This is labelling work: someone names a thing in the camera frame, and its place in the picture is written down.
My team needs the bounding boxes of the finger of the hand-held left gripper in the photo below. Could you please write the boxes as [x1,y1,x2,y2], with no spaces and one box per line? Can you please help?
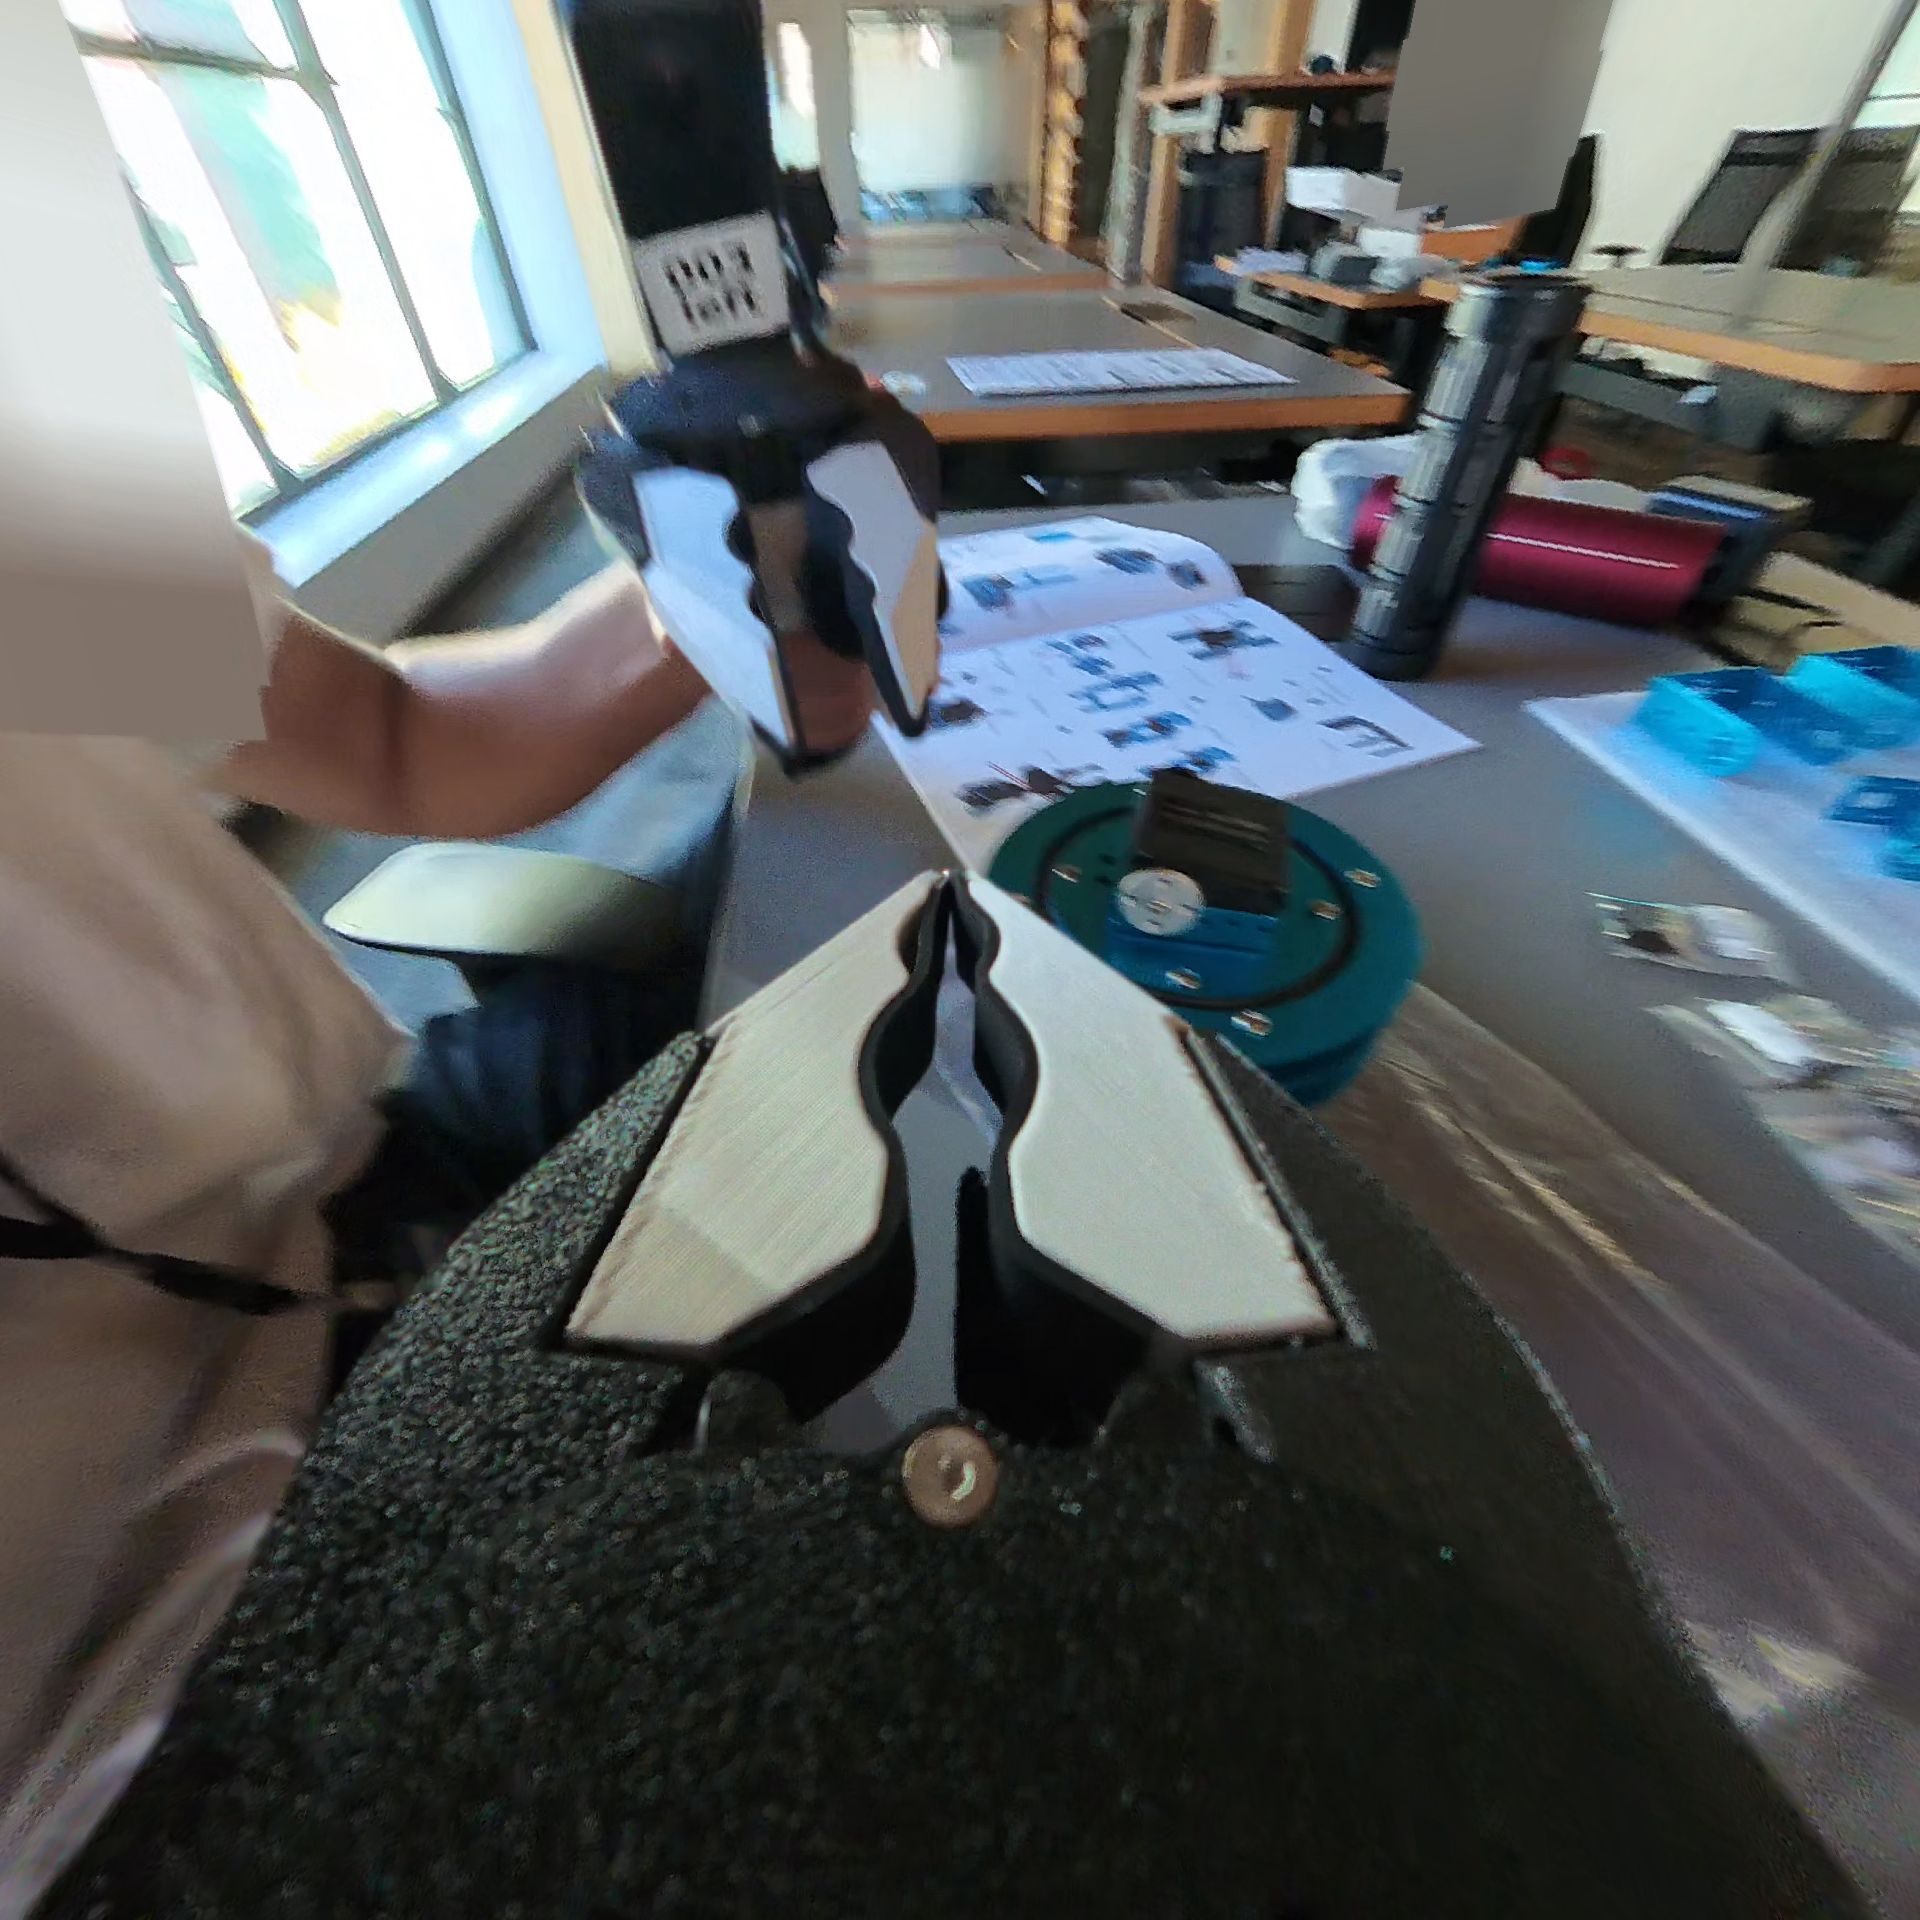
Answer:
[630,468,812,774]
[810,438,949,740]

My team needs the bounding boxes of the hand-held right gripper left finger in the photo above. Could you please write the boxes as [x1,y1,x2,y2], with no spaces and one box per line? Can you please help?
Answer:
[561,870,961,1421]

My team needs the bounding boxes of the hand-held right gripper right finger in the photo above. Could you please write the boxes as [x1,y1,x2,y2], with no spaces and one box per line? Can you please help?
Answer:
[948,870,1344,1413]

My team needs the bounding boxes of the blue round turntable base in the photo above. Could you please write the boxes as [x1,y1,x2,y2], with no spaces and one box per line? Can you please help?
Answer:
[981,780,1423,1111]

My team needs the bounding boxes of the black servo motor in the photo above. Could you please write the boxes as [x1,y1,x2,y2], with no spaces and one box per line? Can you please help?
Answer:
[1123,769,1296,925]

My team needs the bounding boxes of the person's left forearm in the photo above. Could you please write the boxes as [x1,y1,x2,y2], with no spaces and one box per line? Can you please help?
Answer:
[224,562,714,842]

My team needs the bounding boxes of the grey desk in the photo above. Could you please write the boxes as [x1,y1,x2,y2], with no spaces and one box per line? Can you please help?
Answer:
[703,495,1920,1802]

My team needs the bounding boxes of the person's left hand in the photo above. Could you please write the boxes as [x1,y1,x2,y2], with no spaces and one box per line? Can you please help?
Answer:
[780,615,887,753]

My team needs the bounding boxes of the person's dark pants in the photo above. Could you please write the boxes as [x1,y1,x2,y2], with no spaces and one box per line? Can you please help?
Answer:
[373,961,721,1203]

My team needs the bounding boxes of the white paper sheet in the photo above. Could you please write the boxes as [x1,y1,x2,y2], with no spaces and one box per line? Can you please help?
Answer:
[944,349,1300,401]

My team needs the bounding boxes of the wood-edged table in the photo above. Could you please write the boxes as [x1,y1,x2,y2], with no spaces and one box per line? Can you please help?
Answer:
[824,284,1415,444]
[1423,262,1920,452]

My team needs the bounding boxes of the large clear plastic bag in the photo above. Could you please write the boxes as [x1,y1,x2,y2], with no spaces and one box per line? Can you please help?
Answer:
[930,990,1920,1729]

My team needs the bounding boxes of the grey mesh chair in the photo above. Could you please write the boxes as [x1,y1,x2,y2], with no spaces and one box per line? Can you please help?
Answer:
[322,841,691,950]

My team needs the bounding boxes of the white plastic bag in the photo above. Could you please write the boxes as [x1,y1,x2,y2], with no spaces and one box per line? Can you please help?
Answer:
[1292,435,1403,547]

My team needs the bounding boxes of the paned window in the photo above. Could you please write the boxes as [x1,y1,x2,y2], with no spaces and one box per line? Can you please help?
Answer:
[60,0,542,520]

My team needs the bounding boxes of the white assembly booklet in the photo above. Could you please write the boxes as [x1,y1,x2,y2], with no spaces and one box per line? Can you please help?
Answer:
[870,515,1483,873]

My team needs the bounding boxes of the black ribbed cylinder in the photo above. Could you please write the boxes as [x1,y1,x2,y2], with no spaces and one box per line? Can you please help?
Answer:
[1341,271,1592,685]

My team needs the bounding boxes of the group of small screw bags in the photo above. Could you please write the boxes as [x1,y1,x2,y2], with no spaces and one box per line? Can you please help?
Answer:
[1590,888,1920,1203]

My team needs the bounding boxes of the white foam sheet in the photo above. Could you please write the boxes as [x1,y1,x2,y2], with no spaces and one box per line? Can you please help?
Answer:
[1521,644,1920,963]

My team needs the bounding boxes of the person's white shirt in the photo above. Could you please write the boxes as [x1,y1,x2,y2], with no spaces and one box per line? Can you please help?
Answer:
[0,735,407,1848]

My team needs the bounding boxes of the red metal cylinder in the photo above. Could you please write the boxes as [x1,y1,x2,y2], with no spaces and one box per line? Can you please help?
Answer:
[1350,476,1727,630]

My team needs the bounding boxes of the dark power adapter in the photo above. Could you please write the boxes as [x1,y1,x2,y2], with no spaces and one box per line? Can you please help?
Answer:
[1641,481,1818,603]

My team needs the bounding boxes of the black lanyard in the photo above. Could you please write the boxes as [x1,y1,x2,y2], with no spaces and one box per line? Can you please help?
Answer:
[0,1185,323,1322]

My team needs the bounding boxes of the blue U-shaped bracket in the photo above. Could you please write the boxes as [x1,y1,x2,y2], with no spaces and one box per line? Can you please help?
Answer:
[1634,666,1802,774]
[1776,648,1920,761]

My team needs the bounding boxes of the small blue angled bracket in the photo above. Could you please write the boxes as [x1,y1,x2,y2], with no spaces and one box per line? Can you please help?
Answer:
[1821,773,1920,881]

